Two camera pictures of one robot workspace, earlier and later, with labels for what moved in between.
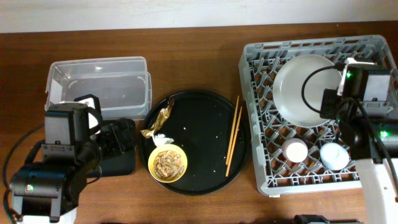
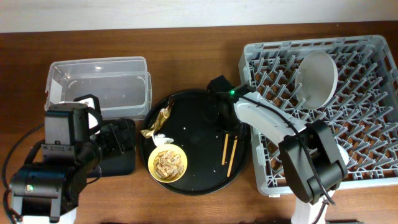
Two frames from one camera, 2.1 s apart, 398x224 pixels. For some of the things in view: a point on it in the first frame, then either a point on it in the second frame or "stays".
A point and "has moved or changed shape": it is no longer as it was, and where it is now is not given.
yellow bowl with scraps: [167, 163] stays
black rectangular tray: [117, 147] stays
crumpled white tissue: [160, 139] stays
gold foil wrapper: [161, 118] stays
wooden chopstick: [232, 130] has moved or changed shape
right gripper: [328, 103] → [217, 109]
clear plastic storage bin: [122, 84] stays
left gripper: [118, 137] stays
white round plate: [288, 86] has moved or changed shape
